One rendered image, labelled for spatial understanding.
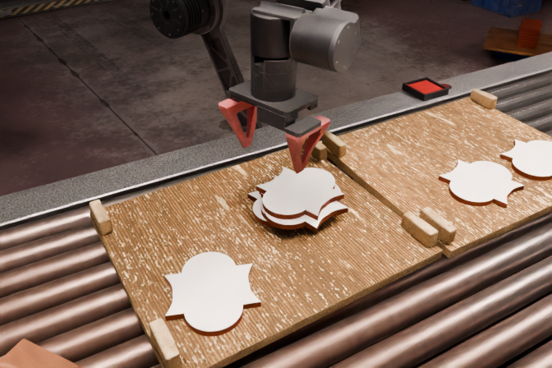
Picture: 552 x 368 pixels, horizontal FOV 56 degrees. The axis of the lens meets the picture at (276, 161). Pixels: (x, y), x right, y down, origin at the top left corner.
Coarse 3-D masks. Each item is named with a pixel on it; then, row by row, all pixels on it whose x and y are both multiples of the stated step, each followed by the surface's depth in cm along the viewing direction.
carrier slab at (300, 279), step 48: (192, 192) 85; (240, 192) 85; (144, 240) 76; (192, 240) 76; (240, 240) 76; (288, 240) 76; (336, 240) 76; (384, 240) 76; (144, 288) 68; (288, 288) 68; (336, 288) 68; (192, 336) 61; (240, 336) 61
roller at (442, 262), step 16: (528, 224) 83; (544, 224) 85; (496, 240) 80; (512, 240) 82; (464, 256) 77; (416, 272) 73; (432, 272) 74; (384, 288) 71; (400, 288) 72; (352, 304) 69; (368, 304) 70; (320, 320) 67; (336, 320) 68; (288, 336) 65; (304, 336) 66; (256, 352) 63
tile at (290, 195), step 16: (288, 176) 82; (304, 176) 82; (320, 176) 82; (272, 192) 79; (288, 192) 79; (304, 192) 79; (320, 192) 79; (336, 192) 79; (272, 208) 76; (288, 208) 76; (304, 208) 76; (320, 208) 76
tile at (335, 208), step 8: (336, 184) 82; (336, 200) 79; (328, 208) 77; (336, 208) 77; (344, 208) 77; (264, 216) 77; (272, 216) 76; (304, 216) 76; (320, 216) 76; (328, 216) 76; (272, 224) 75; (280, 224) 74; (288, 224) 74; (296, 224) 74; (304, 224) 75; (312, 224) 74; (320, 224) 75
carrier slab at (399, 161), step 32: (384, 128) 104; (416, 128) 104; (448, 128) 104; (480, 128) 104; (512, 128) 104; (352, 160) 94; (384, 160) 94; (416, 160) 94; (448, 160) 94; (480, 160) 94; (384, 192) 85; (416, 192) 85; (448, 192) 85; (544, 192) 85; (480, 224) 79; (512, 224) 79; (448, 256) 74
